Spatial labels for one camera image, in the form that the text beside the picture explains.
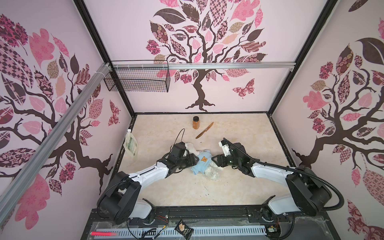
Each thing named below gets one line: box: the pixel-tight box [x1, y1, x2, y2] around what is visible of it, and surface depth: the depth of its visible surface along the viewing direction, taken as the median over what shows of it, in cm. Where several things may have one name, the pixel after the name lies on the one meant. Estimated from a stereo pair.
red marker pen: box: [90, 231, 117, 236], surface depth 71 cm
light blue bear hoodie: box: [191, 149, 212, 175], surface depth 85 cm
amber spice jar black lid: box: [192, 116, 200, 130], surface depth 108 cm
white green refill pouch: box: [123, 129, 139, 157], surface depth 92 cm
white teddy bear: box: [185, 142, 221, 180], surface depth 83 cm
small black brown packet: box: [174, 219, 194, 240], surface depth 71 cm
